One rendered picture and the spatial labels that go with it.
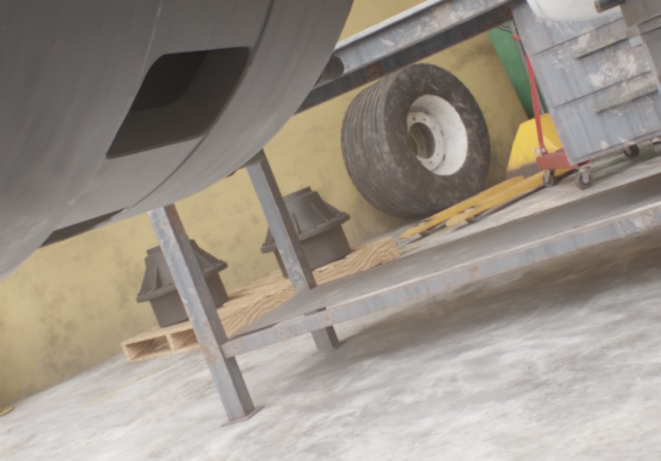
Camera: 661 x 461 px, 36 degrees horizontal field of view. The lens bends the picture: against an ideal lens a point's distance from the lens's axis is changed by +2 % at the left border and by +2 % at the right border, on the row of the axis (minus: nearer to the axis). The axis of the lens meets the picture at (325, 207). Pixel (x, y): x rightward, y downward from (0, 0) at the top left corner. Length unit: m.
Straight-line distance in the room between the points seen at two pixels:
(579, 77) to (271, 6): 1.95
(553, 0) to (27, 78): 1.23
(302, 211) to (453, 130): 2.38
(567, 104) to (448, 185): 4.63
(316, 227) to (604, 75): 2.98
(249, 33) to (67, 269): 5.88
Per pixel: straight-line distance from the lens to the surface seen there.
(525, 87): 8.32
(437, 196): 7.01
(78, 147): 0.45
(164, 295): 5.34
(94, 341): 6.44
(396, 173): 6.84
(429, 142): 7.82
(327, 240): 5.31
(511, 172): 6.82
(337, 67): 0.73
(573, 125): 2.51
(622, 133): 2.49
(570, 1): 1.56
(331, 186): 7.50
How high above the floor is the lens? 0.57
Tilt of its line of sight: 2 degrees down
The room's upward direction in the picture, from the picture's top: 21 degrees counter-clockwise
